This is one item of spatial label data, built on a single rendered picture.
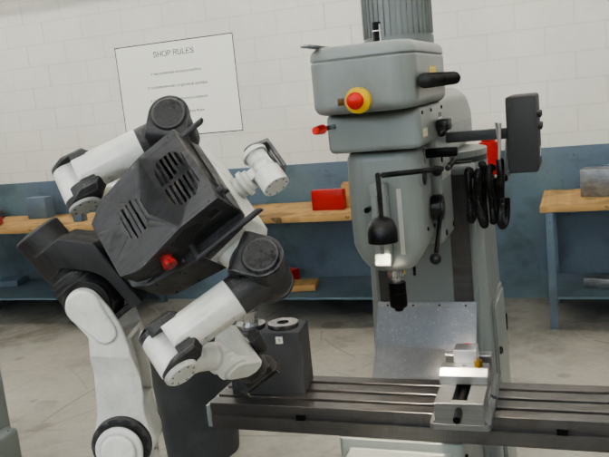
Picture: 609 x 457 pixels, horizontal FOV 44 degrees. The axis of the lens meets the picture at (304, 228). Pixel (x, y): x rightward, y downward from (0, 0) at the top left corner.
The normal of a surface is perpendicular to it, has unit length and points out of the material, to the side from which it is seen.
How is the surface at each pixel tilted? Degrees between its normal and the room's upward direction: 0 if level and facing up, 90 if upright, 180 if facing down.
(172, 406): 94
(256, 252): 51
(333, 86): 90
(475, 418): 90
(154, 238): 75
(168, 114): 61
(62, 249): 90
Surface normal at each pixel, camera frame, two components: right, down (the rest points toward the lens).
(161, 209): -0.53, -0.07
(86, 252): -0.03, 0.18
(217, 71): -0.33, 0.20
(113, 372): -0.05, 0.57
